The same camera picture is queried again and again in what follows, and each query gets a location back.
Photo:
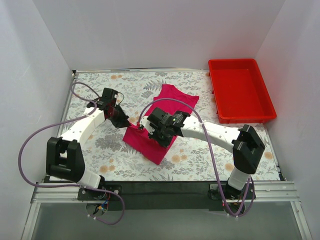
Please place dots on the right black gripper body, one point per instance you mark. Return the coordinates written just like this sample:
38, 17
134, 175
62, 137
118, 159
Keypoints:
152, 127

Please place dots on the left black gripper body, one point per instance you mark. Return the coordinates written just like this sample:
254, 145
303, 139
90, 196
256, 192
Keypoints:
119, 119

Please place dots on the magenta t shirt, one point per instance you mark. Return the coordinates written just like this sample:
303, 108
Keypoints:
139, 140

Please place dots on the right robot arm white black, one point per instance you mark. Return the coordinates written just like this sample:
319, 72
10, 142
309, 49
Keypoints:
244, 143

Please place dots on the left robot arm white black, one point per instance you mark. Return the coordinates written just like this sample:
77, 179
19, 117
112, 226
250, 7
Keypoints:
64, 156

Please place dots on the floral patterned table mat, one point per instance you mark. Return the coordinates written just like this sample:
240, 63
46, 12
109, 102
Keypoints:
188, 159

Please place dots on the red plastic bin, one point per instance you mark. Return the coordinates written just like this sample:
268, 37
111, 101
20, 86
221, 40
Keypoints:
240, 93

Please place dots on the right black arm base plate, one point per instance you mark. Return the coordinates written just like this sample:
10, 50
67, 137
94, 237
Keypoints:
217, 192

